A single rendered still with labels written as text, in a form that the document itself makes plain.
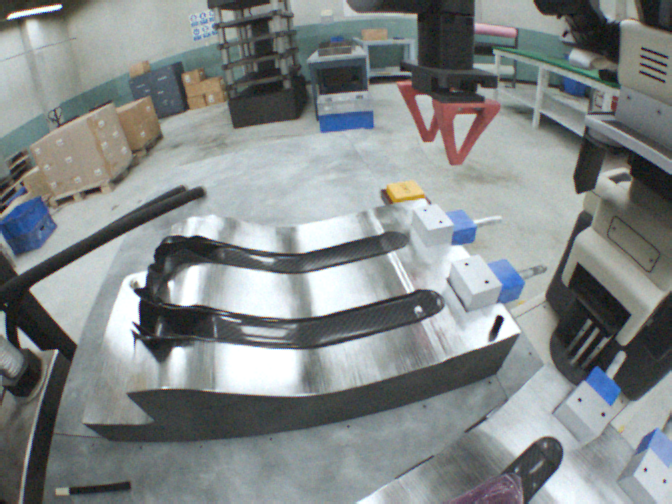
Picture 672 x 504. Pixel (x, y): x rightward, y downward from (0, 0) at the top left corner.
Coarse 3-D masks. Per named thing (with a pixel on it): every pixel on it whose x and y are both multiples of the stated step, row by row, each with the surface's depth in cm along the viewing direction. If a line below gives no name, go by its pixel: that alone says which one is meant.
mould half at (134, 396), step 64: (384, 256) 38; (448, 256) 36; (128, 320) 37; (448, 320) 30; (512, 320) 28; (128, 384) 22; (192, 384) 22; (256, 384) 25; (320, 384) 26; (384, 384) 27; (448, 384) 31
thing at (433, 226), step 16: (416, 208) 40; (432, 208) 40; (416, 224) 40; (432, 224) 37; (448, 224) 37; (464, 224) 39; (480, 224) 40; (432, 240) 38; (448, 240) 38; (464, 240) 39
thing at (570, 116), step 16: (496, 48) 345; (496, 64) 365; (544, 64) 260; (560, 64) 233; (544, 80) 278; (592, 80) 196; (608, 80) 177; (496, 96) 397; (512, 96) 352; (528, 96) 353; (544, 96) 361; (592, 96) 283; (608, 96) 184; (544, 112) 293; (560, 112) 297; (576, 112) 303; (576, 128) 252
